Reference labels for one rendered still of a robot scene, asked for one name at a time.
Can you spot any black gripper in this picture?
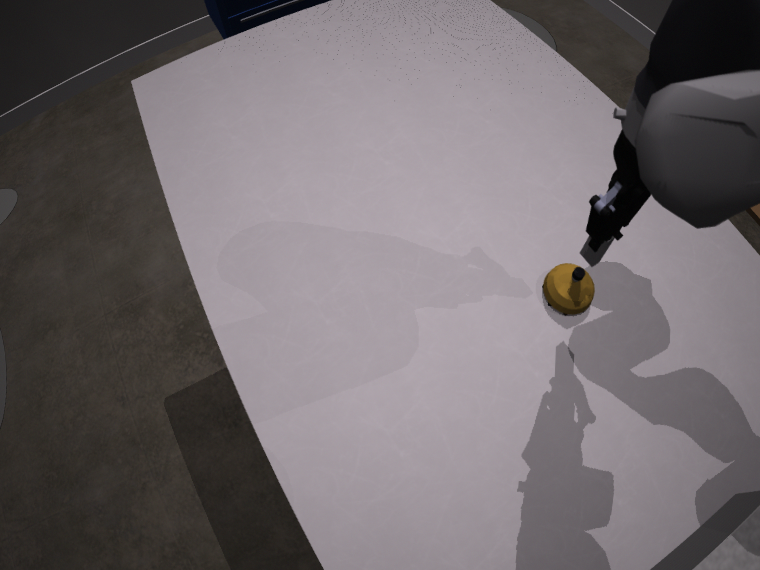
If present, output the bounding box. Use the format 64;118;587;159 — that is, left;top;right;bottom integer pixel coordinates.
580;129;651;267

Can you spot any gold dome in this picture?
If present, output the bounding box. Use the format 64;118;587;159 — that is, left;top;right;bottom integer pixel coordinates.
542;263;595;316

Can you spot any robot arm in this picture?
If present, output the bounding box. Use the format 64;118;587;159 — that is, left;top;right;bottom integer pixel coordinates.
613;0;760;229

